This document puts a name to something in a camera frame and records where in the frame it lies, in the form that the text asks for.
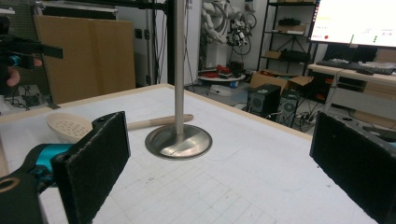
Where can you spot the black computer tower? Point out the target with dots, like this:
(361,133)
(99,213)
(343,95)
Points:
(263,99)

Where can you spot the beige slotted spoon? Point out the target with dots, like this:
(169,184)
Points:
(67,126)

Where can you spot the grey computer tower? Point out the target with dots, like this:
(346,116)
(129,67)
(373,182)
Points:
(288,107)

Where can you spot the black keyboard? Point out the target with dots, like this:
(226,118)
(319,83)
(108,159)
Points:
(348,66)

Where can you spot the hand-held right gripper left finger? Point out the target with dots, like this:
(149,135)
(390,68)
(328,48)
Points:
(93,168)

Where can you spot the computer monitor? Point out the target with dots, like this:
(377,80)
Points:
(351,21)

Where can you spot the brown cardboard sheet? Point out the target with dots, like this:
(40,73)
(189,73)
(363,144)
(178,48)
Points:
(93,56)

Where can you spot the black metal shelf rack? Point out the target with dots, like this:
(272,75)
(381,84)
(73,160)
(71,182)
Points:
(289,56)

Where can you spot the metal stand with round base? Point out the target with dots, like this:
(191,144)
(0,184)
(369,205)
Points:
(179,141)

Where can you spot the open cardboard box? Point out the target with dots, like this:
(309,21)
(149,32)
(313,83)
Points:
(277,81)

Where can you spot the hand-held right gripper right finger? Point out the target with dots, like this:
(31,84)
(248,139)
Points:
(351,161)

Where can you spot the round white platform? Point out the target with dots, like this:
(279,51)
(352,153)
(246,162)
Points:
(221,77)

